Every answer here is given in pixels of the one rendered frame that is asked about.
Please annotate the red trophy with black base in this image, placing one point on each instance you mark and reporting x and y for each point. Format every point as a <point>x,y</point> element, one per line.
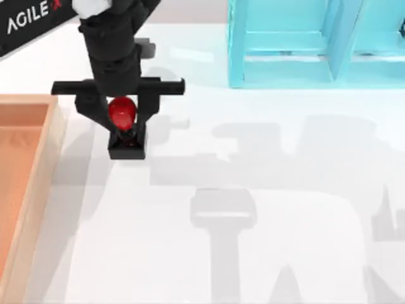
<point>122,112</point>

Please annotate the light blue rack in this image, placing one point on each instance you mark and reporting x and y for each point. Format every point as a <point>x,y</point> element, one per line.
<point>284,47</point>

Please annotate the shallow salmon-coloured box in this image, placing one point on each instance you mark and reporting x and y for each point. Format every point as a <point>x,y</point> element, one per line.
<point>22,177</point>

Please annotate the pale grey rounded box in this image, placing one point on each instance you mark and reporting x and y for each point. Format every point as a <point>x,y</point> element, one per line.
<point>147,47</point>

